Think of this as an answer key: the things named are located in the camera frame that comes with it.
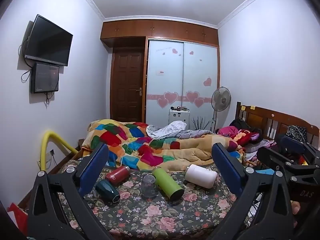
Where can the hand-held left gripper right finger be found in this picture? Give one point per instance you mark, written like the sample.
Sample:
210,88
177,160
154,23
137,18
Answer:
225,166

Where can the black polka dot bag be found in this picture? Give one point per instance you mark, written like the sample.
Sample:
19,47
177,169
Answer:
297,132

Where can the purple cloth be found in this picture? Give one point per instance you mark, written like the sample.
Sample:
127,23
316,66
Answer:
255,147

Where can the pink clothing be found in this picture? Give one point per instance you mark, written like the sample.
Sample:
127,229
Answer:
227,130

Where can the red bag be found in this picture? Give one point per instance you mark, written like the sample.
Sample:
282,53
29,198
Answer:
18,216

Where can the green thermos cup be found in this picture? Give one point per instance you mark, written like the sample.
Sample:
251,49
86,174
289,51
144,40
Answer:
167,182

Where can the white appliance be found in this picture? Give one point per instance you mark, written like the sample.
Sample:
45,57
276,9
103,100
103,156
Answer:
179,117

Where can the white dotted cloth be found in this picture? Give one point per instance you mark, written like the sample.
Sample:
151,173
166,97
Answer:
166,128

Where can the frosted sliding wardrobe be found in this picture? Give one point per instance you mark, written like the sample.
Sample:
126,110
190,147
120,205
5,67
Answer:
182,80

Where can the dried twig plant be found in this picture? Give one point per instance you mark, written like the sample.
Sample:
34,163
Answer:
200,124

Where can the wall-mounted television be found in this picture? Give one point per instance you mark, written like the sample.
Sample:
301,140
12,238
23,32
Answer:
48,42

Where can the clear glass cup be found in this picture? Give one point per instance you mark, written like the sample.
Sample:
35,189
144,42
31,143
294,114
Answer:
149,188

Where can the yellow foam tube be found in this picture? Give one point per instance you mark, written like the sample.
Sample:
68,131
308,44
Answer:
46,142

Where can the white thermos cup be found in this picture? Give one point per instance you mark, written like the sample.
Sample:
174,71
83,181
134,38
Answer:
201,176

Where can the dark teal cup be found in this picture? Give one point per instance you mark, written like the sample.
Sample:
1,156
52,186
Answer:
107,191

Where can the standing fan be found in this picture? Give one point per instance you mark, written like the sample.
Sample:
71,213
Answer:
221,98

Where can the wooden headboard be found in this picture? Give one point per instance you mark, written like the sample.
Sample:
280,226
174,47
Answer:
270,120

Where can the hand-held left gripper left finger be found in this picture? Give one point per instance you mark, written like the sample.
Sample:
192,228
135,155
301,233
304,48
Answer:
93,167

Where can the floral bed sheet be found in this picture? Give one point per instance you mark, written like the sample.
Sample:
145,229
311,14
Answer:
150,217

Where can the grey cloth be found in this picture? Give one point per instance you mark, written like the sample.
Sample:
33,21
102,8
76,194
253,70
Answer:
197,133

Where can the small black wall monitor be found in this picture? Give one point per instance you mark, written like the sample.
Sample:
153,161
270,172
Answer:
45,78

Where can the brown wooden door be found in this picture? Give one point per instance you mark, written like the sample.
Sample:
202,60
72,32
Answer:
127,85

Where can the red plush toy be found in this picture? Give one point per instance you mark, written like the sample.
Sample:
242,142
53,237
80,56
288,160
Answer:
243,136

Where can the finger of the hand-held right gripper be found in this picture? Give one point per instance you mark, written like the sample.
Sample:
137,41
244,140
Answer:
292,146
272,156

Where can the red thermos cup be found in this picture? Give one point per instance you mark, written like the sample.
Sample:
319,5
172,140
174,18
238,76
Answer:
117,175

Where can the person's right hand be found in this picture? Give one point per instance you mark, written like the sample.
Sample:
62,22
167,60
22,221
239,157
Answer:
296,207

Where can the wooden overhead cabinet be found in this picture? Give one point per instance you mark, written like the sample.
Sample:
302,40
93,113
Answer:
160,31

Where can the colourful patchwork blanket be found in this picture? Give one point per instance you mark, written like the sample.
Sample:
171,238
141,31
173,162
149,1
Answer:
140,145

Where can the wooden bed frame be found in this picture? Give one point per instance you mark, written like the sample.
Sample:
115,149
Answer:
67,162

